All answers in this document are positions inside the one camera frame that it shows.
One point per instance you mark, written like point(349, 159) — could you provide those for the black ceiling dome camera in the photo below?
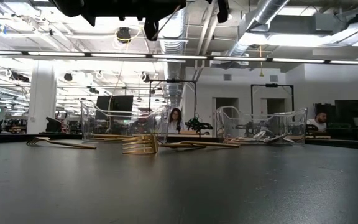
point(123, 35)

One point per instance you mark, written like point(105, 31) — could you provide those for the black monitor on arm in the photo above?
point(350, 109)

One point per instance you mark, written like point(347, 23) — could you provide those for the person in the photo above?
point(176, 119)
point(319, 121)

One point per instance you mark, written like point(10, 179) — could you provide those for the clear plastic bin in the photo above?
point(228, 113)
point(87, 118)

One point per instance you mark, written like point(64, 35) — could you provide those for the white column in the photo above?
point(42, 99)

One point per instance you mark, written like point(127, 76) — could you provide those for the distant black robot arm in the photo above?
point(199, 125)

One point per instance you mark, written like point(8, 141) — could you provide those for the ribbed silver air duct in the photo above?
point(169, 46)

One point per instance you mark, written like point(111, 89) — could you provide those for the black rectangular stand frame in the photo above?
point(272, 85)
point(172, 81)

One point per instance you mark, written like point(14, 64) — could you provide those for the black background monitor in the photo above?
point(113, 105)

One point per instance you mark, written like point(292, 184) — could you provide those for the spiral silver air duct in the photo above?
point(269, 9)

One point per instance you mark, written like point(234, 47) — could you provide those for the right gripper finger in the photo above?
point(223, 11)

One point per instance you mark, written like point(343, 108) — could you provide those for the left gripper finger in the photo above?
point(151, 29)

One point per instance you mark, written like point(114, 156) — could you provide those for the overhead light bar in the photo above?
point(179, 57)

